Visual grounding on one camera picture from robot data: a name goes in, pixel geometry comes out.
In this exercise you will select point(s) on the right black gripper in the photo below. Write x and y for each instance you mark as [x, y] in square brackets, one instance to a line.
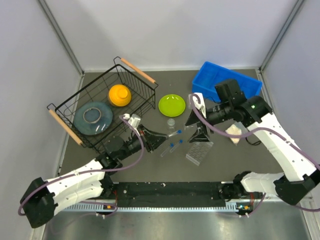
[201, 134]

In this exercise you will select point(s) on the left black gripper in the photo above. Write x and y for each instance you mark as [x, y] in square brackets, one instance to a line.
[152, 139]

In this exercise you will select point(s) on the blue capped test tube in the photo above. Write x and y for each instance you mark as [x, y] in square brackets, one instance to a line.
[174, 133]
[167, 150]
[176, 145]

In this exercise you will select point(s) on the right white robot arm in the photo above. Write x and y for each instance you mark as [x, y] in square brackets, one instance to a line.
[238, 117]

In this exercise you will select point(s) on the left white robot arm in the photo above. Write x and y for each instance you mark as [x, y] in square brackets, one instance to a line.
[44, 199]

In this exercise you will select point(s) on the glass thistle funnel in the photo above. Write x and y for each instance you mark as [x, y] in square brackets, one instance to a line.
[190, 127]

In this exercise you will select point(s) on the clear glass bottle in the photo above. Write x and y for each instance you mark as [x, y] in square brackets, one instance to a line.
[171, 124]

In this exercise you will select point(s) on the clear test tube rack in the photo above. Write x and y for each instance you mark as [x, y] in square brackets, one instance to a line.
[198, 152]

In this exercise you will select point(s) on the green plastic plate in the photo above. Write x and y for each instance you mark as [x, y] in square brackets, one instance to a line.
[172, 105]

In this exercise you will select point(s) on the beige sponge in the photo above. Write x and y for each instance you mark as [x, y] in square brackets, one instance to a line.
[236, 129]

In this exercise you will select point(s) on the blue plastic bin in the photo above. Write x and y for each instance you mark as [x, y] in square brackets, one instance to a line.
[211, 74]

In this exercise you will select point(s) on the orange ribbed bowl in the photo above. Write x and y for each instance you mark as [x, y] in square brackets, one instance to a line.
[119, 95]

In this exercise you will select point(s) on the blue ceramic plate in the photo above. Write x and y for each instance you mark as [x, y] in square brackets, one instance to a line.
[93, 118]

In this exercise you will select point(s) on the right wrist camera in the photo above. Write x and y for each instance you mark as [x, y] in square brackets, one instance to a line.
[199, 103]

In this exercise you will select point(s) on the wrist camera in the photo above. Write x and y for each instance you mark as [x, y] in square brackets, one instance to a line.
[132, 121]
[199, 103]

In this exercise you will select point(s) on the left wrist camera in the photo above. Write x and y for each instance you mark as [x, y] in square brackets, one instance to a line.
[132, 121]

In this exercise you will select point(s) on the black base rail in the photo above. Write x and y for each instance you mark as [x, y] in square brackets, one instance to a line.
[169, 195]

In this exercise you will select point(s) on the black wire basket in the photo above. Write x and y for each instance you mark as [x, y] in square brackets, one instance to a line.
[143, 90]

